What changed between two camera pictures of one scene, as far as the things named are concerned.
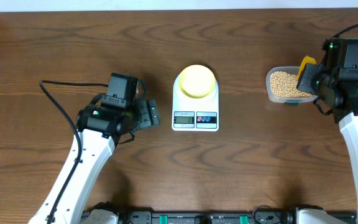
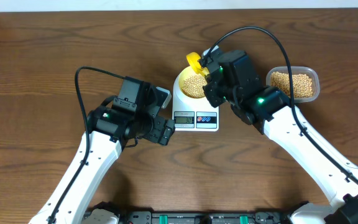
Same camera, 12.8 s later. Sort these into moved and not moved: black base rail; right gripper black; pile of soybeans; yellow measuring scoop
Moved: right gripper black; yellow measuring scoop
Not moved: black base rail; pile of soybeans
